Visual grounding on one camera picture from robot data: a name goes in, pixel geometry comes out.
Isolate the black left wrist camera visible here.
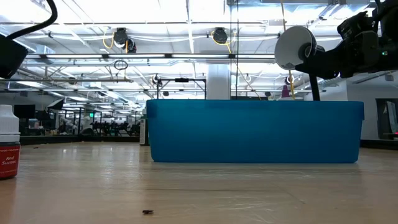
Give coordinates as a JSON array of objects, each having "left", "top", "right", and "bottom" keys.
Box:
[{"left": 0, "top": 34, "right": 29, "bottom": 80}]

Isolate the long ceiling light bar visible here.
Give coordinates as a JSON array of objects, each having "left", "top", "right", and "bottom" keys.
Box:
[{"left": 24, "top": 52, "right": 276, "bottom": 60}]

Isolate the black monitor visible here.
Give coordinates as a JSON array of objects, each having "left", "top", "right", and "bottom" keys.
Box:
[{"left": 13, "top": 104, "right": 36, "bottom": 119}]

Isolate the grey ceiling pipe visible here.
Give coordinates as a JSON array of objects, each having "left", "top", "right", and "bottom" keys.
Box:
[{"left": 0, "top": 77, "right": 134, "bottom": 83}]

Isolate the black metal frame stand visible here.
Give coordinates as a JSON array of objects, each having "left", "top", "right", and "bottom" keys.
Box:
[{"left": 156, "top": 77, "right": 207, "bottom": 100}]

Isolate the white round disc lamp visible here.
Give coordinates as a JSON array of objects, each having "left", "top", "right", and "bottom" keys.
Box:
[{"left": 274, "top": 25, "right": 326, "bottom": 71}]

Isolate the tall violet food colouring bottle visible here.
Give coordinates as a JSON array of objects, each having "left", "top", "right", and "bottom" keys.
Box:
[{"left": 278, "top": 84, "right": 295, "bottom": 101}]

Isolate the blue plastic bin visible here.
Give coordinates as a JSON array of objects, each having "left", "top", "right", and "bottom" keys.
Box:
[{"left": 146, "top": 98, "right": 365, "bottom": 164}]

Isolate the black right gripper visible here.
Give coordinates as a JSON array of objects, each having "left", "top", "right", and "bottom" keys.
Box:
[{"left": 295, "top": 29, "right": 382, "bottom": 80}]

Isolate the red sunset small bottle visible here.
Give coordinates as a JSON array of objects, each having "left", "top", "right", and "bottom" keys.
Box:
[{"left": 0, "top": 105, "right": 21, "bottom": 180}]

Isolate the black hanging cable loop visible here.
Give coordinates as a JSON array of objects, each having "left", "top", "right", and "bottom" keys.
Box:
[{"left": 113, "top": 58, "right": 129, "bottom": 71}]

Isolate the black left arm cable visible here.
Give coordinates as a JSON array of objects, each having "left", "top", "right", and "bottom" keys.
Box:
[{"left": 6, "top": 0, "right": 58, "bottom": 40}]

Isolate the black lamp post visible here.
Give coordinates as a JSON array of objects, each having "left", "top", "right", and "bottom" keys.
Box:
[{"left": 308, "top": 74, "right": 321, "bottom": 101}]

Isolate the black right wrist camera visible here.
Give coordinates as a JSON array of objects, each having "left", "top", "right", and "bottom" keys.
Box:
[{"left": 337, "top": 11, "right": 374, "bottom": 38}]

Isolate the silver ventilation duct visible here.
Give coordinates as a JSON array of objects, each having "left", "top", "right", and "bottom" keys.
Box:
[{"left": 317, "top": 70, "right": 398, "bottom": 91}]

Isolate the black framed window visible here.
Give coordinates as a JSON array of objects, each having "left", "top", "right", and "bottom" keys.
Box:
[{"left": 376, "top": 98, "right": 398, "bottom": 141}]

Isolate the black angled light panel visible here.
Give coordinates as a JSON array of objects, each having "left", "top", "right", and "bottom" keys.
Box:
[{"left": 46, "top": 98, "right": 65, "bottom": 110}]

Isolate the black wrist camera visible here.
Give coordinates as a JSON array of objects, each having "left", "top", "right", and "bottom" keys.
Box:
[
  {"left": 337, "top": 11, "right": 374, "bottom": 38},
  {"left": 0, "top": 34, "right": 29, "bottom": 80}
]

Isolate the black ceiling cable reel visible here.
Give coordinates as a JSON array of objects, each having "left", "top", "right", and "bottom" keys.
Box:
[
  {"left": 113, "top": 27, "right": 137, "bottom": 54},
  {"left": 213, "top": 27, "right": 228, "bottom": 44}
]

